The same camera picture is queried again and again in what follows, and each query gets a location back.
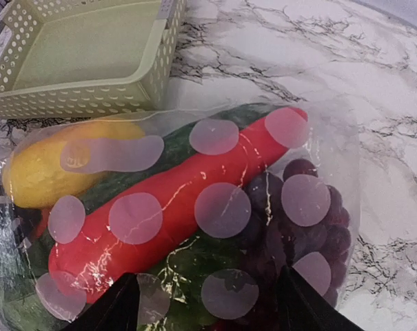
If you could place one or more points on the green perforated plastic basket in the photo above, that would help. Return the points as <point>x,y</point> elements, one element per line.
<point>85,58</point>

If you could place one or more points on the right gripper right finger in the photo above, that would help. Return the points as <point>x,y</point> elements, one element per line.
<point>301,308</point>

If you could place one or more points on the clear dotted zip bag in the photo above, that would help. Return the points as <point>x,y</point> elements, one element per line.
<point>236,219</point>

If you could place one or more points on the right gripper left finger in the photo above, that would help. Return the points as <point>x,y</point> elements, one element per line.
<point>116,310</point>

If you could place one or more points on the fake red carrot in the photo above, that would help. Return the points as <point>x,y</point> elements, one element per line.
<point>96,258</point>

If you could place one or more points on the fake green leafy vegetable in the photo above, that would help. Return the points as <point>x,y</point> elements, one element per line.
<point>181,274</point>

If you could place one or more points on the fake green cucumber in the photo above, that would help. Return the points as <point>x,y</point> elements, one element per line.
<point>177,150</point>

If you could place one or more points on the fake yellow lemon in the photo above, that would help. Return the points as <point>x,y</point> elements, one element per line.
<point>34,177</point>

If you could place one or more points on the fake purple grapes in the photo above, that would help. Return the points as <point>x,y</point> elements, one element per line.
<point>271,239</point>

